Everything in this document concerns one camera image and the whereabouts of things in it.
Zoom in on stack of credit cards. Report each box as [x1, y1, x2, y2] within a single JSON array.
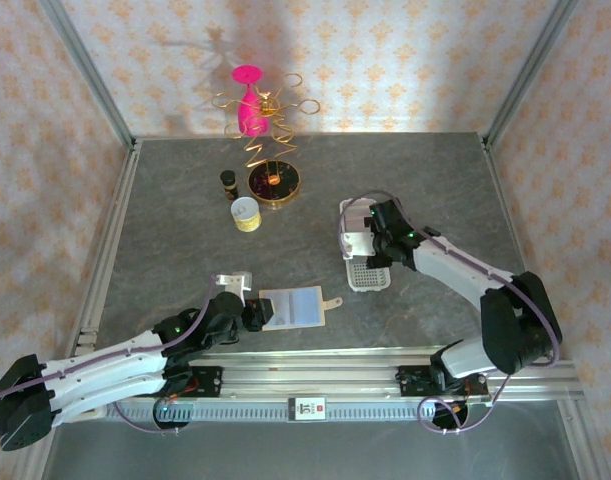
[[345, 205, 374, 234]]

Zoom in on white perforated plastic basket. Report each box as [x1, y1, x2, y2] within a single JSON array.
[[339, 197, 392, 292]]

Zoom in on yellow pull-tab can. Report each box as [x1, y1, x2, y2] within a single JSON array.
[[229, 197, 263, 233]]

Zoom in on white label with red mark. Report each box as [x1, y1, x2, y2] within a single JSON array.
[[288, 395, 328, 424]]

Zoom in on small dark bottle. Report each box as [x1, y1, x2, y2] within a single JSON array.
[[219, 169, 239, 201]]

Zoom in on pink wine glass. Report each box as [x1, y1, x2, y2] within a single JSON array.
[[231, 64, 270, 137]]

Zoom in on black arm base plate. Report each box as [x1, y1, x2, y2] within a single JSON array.
[[154, 363, 224, 402], [397, 363, 489, 402]]

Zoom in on aluminium mounting rail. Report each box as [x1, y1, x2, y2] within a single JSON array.
[[77, 344, 579, 404]]

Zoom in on grey slotted cable duct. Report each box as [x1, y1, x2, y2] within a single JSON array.
[[104, 401, 439, 423]]

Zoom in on aluminium side rail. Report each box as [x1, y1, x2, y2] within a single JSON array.
[[74, 139, 144, 346], [482, 137, 554, 359]]

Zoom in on gold wire glass rack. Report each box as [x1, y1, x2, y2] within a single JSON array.
[[210, 73, 322, 210]]

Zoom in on aluminium frame post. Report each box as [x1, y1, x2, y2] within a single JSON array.
[[37, 0, 139, 151], [482, 0, 581, 151]]

